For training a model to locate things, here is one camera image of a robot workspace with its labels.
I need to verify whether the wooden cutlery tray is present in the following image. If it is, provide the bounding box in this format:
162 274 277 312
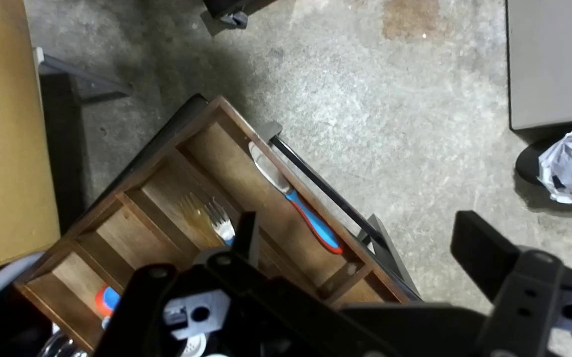
15 95 414 353

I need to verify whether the silver fork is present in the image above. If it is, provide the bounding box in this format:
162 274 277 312
185 195 239 248

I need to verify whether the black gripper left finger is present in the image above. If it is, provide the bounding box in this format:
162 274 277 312
94 210 368 357

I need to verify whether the knife with blue red handle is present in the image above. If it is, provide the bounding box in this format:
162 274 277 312
247 139 346 258

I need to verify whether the bin with white bag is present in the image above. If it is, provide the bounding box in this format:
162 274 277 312
515 121 572 208

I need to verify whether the blue red handled utensil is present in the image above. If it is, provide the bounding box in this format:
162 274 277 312
94 284 124 322

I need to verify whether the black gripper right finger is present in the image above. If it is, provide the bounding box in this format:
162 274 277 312
450 208 572 357

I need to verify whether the tan board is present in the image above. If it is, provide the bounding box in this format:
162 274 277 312
0 0 62 280

